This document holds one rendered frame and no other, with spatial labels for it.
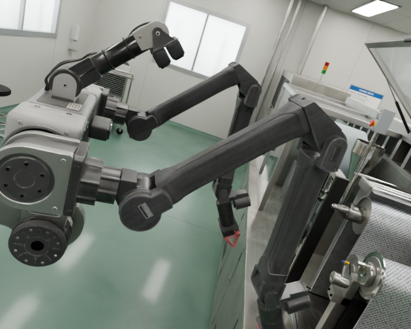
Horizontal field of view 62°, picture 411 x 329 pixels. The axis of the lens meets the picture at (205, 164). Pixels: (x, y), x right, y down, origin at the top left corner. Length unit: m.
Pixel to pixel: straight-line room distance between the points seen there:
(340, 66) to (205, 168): 6.07
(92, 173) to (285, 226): 0.41
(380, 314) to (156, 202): 0.82
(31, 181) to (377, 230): 1.10
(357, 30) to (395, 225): 5.53
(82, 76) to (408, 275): 1.05
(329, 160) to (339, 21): 5.99
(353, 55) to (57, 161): 6.29
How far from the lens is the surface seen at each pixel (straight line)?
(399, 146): 2.10
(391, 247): 1.40
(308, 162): 0.70
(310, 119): 0.65
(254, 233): 1.85
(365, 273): 1.19
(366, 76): 6.76
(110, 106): 1.09
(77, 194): 0.63
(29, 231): 0.98
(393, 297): 1.20
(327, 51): 6.57
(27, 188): 0.65
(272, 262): 0.80
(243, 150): 0.64
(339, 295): 1.25
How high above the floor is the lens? 1.75
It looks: 20 degrees down
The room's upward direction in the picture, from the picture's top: 19 degrees clockwise
